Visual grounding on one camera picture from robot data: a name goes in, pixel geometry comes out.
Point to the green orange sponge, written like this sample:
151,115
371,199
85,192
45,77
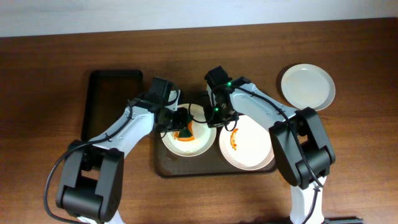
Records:
186,134

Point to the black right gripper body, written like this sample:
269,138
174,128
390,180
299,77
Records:
219,117

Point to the brown serving tray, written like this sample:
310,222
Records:
211,162

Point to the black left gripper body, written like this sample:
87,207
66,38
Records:
179,123

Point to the cream plate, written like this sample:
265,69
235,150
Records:
204,138
306,85
246,145

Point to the black water basin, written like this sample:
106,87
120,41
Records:
107,96

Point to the cream plate back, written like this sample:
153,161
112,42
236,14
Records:
306,85

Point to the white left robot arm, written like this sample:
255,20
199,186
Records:
91,183

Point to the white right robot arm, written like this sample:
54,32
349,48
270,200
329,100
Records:
302,150

